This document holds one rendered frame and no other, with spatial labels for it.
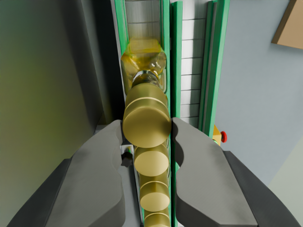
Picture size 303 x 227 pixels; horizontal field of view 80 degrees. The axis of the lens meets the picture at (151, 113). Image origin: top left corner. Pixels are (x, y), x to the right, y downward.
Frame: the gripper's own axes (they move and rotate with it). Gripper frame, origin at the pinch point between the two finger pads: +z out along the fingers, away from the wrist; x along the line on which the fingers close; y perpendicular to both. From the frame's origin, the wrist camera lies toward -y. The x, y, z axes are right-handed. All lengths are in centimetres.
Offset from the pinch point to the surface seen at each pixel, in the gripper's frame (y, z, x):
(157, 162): 5.5, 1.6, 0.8
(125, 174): 36.5, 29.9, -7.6
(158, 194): 10.0, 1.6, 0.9
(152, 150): 4.1, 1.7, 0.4
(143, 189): 10.2, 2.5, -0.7
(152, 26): -4.7, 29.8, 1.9
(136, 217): 59, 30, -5
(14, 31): -5.8, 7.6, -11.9
